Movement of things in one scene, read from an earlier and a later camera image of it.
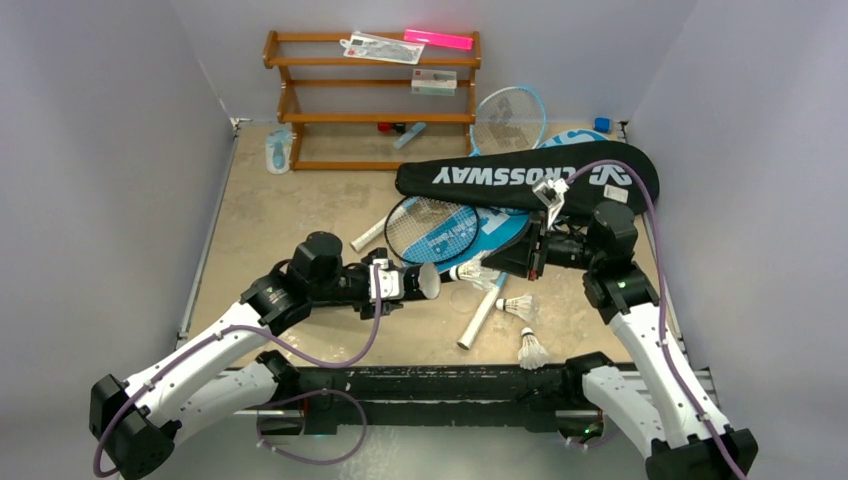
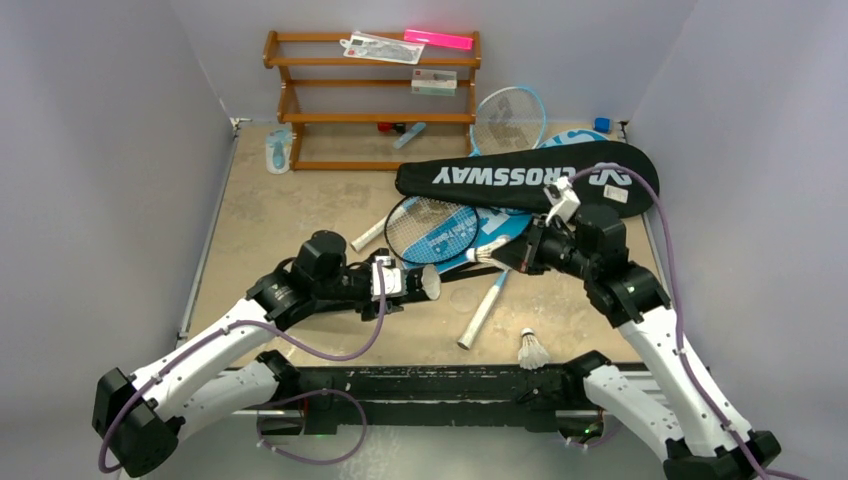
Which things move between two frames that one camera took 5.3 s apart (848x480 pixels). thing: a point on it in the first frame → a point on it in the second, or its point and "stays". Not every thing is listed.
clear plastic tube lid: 463,299 stays
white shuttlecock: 521,305 → 484,253
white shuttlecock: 531,354 stays
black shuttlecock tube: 421,282 stays
